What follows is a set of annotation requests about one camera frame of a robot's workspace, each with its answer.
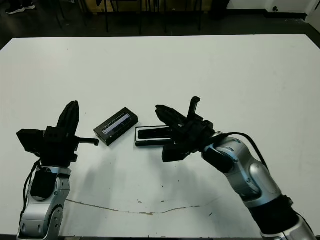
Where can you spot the black phone-like camera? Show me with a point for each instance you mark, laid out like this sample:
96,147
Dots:
152,133

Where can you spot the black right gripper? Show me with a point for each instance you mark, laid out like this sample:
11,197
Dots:
193,132

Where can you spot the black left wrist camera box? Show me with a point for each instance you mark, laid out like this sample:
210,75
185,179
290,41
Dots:
30,140

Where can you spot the black box base white insert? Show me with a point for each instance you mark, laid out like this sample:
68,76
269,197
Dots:
150,143

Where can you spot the black box lid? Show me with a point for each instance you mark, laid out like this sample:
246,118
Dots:
116,126

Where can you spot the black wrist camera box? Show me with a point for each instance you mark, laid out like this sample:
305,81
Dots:
30,140
173,153

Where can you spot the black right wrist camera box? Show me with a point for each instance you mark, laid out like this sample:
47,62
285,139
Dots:
173,153

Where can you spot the black waste bin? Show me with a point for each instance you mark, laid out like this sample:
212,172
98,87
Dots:
220,10

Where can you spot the black mesh chair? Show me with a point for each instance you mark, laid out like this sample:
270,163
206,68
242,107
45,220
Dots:
200,22
107,22

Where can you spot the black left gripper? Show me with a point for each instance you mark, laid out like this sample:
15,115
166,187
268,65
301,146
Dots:
58,150

